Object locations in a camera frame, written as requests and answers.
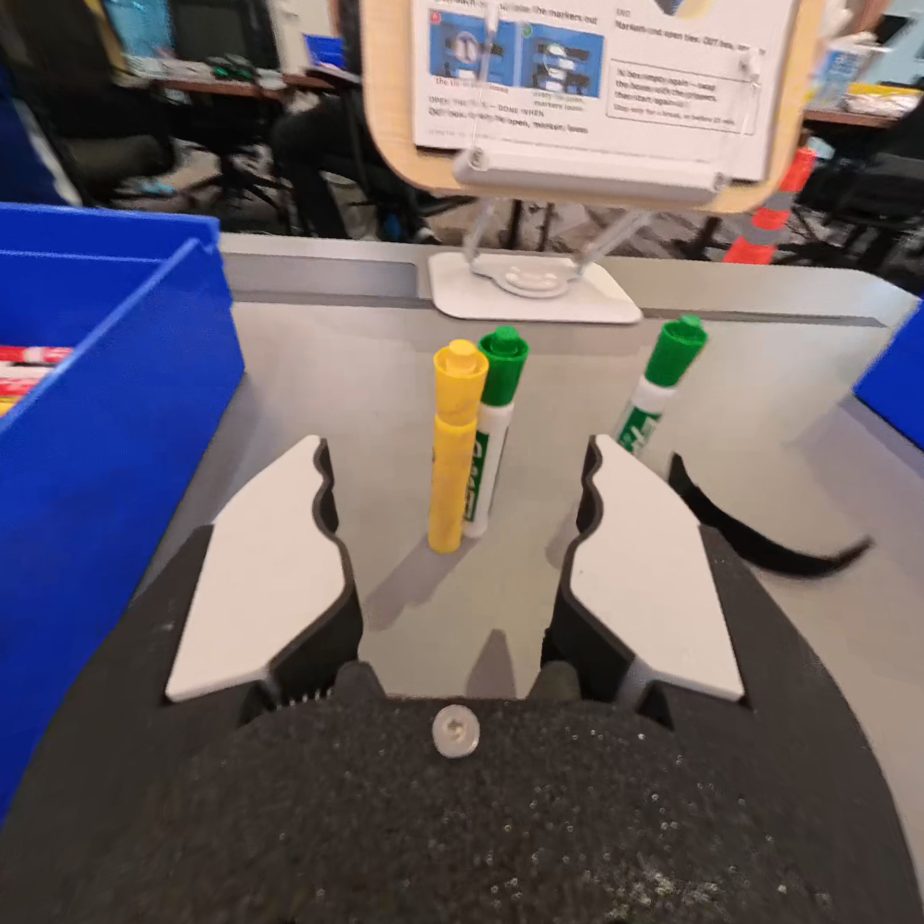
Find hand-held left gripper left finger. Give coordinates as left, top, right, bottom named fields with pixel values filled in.
left=165, top=435, right=363, bottom=707

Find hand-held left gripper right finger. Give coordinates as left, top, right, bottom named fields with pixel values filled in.
left=541, top=435, right=746, bottom=714

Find black hook-and-loop strap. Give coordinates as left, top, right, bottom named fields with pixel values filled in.
left=667, top=453, right=874, bottom=577

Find blue plastic bin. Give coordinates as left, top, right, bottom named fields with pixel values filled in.
left=852, top=303, right=924, bottom=456
left=0, top=202, right=246, bottom=824

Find green dry erase marker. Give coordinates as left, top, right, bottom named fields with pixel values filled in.
left=462, top=326, right=530, bottom=539
left=614, top=315, right=709, bottom=459

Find yellow highlighter marker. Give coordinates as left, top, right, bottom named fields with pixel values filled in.
left=428, top=341, right=490, bottom=555

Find grey desk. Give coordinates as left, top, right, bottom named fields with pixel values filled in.
left=137, top=234, right=924, bottom=795

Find wooden white book stand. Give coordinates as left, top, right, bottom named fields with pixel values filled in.
left=359, top=0, right=827, bottom=323

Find bundle of colored markers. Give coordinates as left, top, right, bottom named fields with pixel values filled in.
left=0, top=345, right=75, bottom=420

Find orange traffic cone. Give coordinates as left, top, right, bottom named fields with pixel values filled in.
left=724, top=148, right=817, bottom=264

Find black office chair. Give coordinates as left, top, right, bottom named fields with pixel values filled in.
left=270, top=0, right=434, bottom=239

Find printed instruction sheet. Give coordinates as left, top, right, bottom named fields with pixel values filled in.
left=413, top=0, right=802, bottom=181

